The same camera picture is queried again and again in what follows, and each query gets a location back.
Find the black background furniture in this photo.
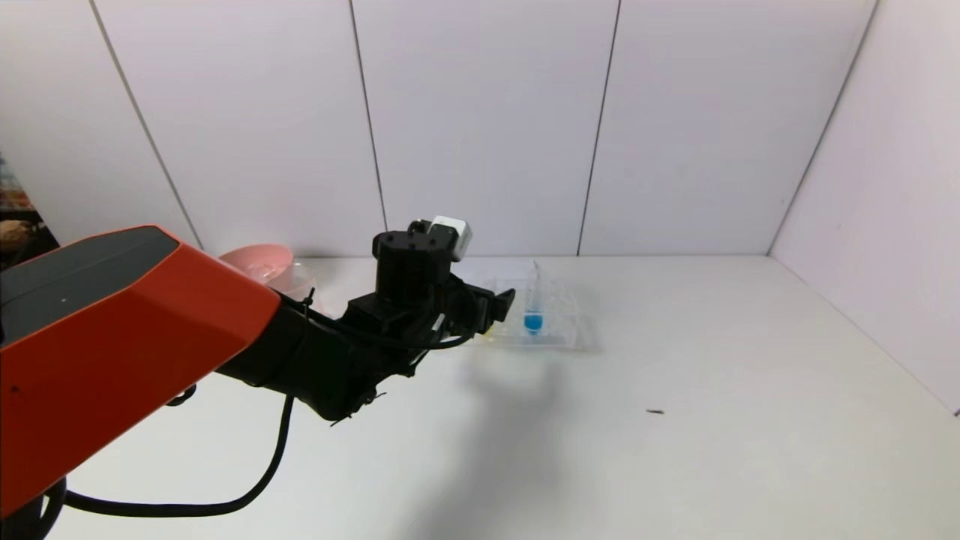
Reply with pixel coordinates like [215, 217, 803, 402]
[0, 211, 61, 269]

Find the white paper sheet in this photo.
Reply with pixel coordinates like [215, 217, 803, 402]
[454, 259, 539, 284]

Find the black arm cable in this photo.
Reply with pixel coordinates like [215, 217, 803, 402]
[45, 394, 296, 520]

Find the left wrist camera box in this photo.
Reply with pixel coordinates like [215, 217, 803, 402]
[430, 216, 474, 263]

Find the clear plastic test tube rack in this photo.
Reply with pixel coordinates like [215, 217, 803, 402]
[480, 274, 582, 350]

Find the clear glass beaker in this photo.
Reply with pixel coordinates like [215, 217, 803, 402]
[279, 262, 320, 316]

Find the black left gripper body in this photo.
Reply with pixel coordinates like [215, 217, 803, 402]
[447, 272, 495, 335]

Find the colourful background clutter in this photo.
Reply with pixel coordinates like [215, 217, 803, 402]
[0, 154, 37, 214]

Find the pink bowl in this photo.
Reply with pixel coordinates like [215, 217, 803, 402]
[220, 243, 295, 290]

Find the test tube with blue pigment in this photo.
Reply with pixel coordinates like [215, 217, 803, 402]
[524, 268, 547, 336]

